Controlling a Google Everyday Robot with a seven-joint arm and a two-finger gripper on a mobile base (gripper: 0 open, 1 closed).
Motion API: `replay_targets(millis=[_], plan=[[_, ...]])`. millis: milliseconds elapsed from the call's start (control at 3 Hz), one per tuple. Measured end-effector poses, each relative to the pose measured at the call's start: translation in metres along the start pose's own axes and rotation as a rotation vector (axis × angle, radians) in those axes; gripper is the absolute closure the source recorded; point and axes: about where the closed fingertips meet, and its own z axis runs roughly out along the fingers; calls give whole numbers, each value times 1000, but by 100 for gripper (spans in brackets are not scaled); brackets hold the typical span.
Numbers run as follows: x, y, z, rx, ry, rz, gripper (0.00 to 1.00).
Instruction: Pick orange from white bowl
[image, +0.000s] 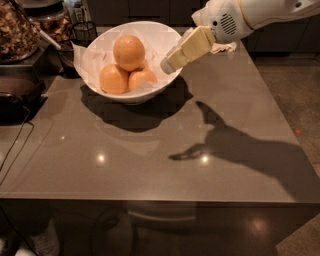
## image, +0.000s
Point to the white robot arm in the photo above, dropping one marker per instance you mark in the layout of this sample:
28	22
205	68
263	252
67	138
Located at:
260	13

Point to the folded paper napkins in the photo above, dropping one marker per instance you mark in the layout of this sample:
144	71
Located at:
223	48

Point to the white bowl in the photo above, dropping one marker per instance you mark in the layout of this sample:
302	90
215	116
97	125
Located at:
100	50

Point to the white paper bowl liner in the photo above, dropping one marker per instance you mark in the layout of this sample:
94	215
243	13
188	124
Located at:
91	61

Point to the white serving tongs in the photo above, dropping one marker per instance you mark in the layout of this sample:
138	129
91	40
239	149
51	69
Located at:
46	37

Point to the orange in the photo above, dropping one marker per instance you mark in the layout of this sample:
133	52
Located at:
113	79
139	76
129	52

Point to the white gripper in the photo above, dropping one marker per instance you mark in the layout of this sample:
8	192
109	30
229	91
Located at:
222	20

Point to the black wire basket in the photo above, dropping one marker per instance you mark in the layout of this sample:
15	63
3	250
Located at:
84	34

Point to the white shoe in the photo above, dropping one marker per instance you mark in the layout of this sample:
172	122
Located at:
46	243

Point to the black appliance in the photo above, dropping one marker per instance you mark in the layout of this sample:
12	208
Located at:
20	97

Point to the large glass snack jar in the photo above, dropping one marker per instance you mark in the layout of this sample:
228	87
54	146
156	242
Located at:
18	39

